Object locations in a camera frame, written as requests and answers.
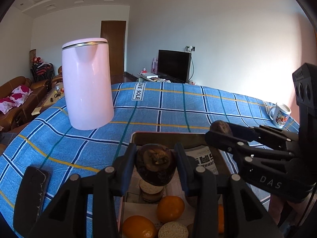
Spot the white printed mug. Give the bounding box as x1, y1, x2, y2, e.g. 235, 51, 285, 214
269, 104, 292, 128

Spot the brown armchair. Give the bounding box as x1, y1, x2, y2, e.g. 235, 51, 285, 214
51, 66, 62, 88

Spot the dark brown far door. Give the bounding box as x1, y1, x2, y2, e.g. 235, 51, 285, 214
100, 20, 126, 76

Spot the pink floral cushion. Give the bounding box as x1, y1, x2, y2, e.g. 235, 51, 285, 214
0, 84, 33, 114

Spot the wall power socket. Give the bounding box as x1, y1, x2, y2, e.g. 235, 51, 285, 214
184, 46, 195, 53

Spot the dark mangosteen fruit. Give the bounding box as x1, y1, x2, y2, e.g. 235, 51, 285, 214
134, 144, 177, 186

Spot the low tv stand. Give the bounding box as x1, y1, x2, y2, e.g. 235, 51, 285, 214
124, 71, 172, 83

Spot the black chair with clothes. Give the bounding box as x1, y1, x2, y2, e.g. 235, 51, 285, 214
30, 57, 55, 82

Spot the blue plaid tablecloth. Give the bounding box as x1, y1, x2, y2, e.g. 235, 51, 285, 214
0, 81, 300, 238

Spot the black tv cable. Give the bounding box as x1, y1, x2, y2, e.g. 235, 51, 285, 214
188, 50, 196, 83

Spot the black smartphone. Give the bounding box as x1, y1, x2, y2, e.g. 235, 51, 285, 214
13, 166, 50, 237

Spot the person's right hand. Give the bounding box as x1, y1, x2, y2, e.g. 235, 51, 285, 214
268, 195, 298, 225

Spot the pink metal tin box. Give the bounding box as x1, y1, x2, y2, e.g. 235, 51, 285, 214
118, 132, 230, 237

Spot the black television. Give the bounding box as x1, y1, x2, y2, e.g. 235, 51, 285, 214
157, 49, 191, 83

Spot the dark passion fruit back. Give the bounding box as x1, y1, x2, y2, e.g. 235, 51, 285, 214
210, 120, 233, 136

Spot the brown leather sofa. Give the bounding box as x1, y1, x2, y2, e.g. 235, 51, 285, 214
1, 76, 51, 132

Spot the orange mandarin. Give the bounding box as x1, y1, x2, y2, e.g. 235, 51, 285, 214
156, 196, 185, 224
218, 204, 225, 234
122, 215, 158, 238

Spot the purple sweet potato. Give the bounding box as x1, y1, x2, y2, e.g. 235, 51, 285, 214
158, 221, 189, 238

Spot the pink electric kettle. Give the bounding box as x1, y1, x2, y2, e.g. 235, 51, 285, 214
62, 38, 115, 131

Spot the coffee table with items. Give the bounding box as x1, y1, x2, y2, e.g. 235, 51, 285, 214
31, 82, 64, 116

